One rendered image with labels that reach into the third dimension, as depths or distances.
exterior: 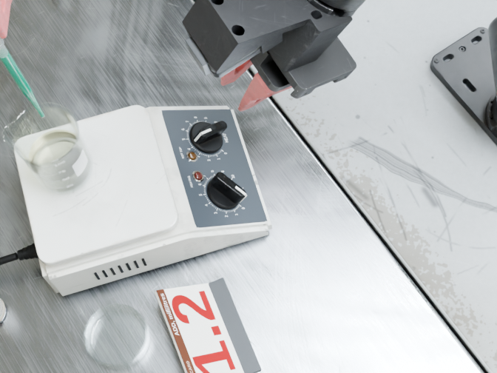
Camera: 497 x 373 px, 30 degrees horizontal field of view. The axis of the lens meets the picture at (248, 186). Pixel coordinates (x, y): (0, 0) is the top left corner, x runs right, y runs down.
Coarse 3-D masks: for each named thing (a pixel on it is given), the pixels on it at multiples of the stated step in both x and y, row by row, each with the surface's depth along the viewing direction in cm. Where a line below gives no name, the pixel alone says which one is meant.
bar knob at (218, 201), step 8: (216, 176) 80; (224, 176) 80; (208, 184) 81; (216, 184) 80; (224, 184) 80; (232, 184) 80; (208, 192) 80; (216, 192) 81; (224, 192) 81; (232, 192) 80; (240, 192) 80; (216, 200) 80; (224, 200) 81; (232, 200) 81; (240, 200) 81; (224, 208) 80; (232, 208) 81
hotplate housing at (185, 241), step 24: (168, 144) 81; (168, 168) 80; (192, 216) 79; (144, 240) 78; (168, 240) 78; (192, 240) 79; (216, 240) 81; (240, 240) 83; (72, 264) 77; (96, 264) 78; (120, 264) 79; (144, 264) 81; (168, 264) 83; (72, 288) 81
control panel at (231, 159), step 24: (168, 120) 83; (192, 120) 84; (216, 120) 85; (192, 144) 82; (240, 144) 85; (192, 168) 81; (216, 168) 82; (240, 168) 84; (192, 192) 80; (216, 216) 80; (240, 216) 81; (264, 216) 82
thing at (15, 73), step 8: (8, 56) 61; (8, 64) 61; (16, 64) 63; (16, 72) 63; (16, 80) 64; (24, 80) 64; (24, 88) 65; (32, 96) 66; (32, 104) 68; (40, 112) 69
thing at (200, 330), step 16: (192, 288) 82; (176, 304) 79; (192, 304) 81; (208, 304) 82; (176, 320) 78; (192, 320) 80; (208, 320) 81; (192, 336) 79; (208, 336) 80; (224, 336) 81; (192, 352) 78; (208, 352) 79; (224, 352) 80; (208, 368) 78; (224, 368) 79
